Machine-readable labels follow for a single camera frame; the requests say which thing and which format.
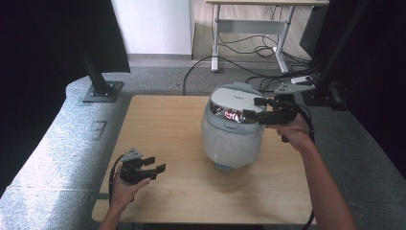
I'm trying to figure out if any white power strip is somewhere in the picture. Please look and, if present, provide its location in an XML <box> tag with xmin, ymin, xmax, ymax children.
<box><xmin>290</xmin><ymin>75</ymin><xmax>314</xmax><ymax>85</ymax></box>

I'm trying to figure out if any tangle of black floor cables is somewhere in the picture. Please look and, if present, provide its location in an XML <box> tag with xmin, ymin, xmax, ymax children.
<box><xmin>219</xmin><ymin>6</ymin><xmax>324</xmax><ymax>94</ymax></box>

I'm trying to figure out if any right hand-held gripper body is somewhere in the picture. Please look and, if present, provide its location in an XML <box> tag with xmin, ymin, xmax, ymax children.
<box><xmin>258</xmin><ymin>81</ymin><xmax>317</xmax><ymax>126</ymax></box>

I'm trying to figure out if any person's left hand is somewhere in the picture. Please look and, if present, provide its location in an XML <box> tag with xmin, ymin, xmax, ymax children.
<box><xmin>109</xmin><ymin>165</ymin><xmax>152</xmax><ymax>209</ymax></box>

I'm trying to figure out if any person's right hand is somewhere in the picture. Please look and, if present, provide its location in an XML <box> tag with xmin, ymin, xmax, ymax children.
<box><xmin>264</xmin><ymin>114</ymin><xmax>311</xmax><ymax>152</ymax></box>

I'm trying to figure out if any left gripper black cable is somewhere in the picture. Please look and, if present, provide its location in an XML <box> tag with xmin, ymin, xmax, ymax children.
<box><xmin>107</xmin><ymin>154</ymin><xmax>126</xmax><ymax>206</ymax></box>

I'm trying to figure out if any white rice cooker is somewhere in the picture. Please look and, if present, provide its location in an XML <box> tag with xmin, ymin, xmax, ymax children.
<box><xmin>199</xmin><ymin>81</ymin><xmax>268</xmax><ymax>173</ymax></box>

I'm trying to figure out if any black stand with base plate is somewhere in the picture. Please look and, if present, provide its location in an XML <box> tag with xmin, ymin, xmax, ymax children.
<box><xmin>75</xmin><ymin>32</ymin><xmax>125</xmax><ymax>104</ymax></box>

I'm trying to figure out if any black curtain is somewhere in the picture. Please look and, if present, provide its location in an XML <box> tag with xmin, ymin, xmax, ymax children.
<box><xmin>0</xmin><ymin>0</ymin><xmax>131</xmax><ymax>196</ymax></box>
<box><xmin>314</xmin><ymin>0</ymin><xmax>406</xmax><ymax>180</ymax></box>

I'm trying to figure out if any white metal-legged desk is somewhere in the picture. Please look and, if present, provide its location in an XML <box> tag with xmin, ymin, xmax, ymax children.
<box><xmin>205</xmin><ymin>0</ymin><xmax>330</xmax><ymax>75</ymax></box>

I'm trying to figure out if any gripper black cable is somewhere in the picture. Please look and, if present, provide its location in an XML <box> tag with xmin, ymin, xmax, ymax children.
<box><xmin>295</xmin><ymin>103</ymin><xmax>318</xmax><ymax>230</ymax></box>
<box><xmin>107</xmin><ymin>154</ymin><xmax>126</xmax><ymax>206</ymax></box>

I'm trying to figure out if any long black floor cable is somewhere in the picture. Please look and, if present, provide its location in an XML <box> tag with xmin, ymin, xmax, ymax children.
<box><xmin>182</xmin><ymin>55</ymin><xmax>307</xmax><ymax>96</ymax></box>

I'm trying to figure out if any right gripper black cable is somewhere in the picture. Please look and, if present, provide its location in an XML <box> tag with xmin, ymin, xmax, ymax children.
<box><xmin>295</xmin><ymin>103</ymin><xmax>318</xmax><ymax>230</ymax></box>

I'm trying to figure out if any black slanted metal stand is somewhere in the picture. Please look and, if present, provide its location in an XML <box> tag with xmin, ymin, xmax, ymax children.
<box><xmin>301</xmin><ymin>0</ymin><xmax>372</xmax><ymax>111</ymax></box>

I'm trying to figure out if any silver foil wrapper red print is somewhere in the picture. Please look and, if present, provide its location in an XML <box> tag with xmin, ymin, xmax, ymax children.
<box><xmin>209</xmin><ymin>102</ymin><xmax>254</xmax><ymax>125</ymax></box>

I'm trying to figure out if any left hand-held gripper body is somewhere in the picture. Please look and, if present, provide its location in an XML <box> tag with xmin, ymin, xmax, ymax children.
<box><xmin>119</xmin><ymin>147</ymin><xmax>159</xmax><ymax>186</ymax></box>

